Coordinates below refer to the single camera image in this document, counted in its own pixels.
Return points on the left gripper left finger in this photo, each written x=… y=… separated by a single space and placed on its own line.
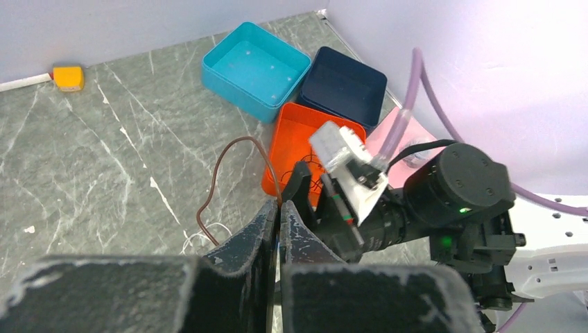
x=230 y=289

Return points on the white marker pen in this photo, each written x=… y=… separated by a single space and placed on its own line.
x=25 y=82

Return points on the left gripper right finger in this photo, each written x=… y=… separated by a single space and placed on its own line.
x=322 y=293

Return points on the yellow small block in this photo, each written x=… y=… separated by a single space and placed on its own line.
x=69 y=78

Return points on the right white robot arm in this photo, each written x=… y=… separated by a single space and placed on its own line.
x=459 y=200

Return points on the orange plastic box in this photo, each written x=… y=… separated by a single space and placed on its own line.
x=290 y=144

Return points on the pink mat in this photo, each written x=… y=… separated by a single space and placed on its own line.
x=414 y=134

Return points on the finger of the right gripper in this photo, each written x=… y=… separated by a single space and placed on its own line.
x=297 y=190

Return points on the teal plastic box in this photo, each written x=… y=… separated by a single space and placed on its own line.
x=254 y=70

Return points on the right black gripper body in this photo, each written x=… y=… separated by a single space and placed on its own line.
x=386 y=225

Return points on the navy plastic box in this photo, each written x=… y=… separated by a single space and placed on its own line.
x=340 y=85

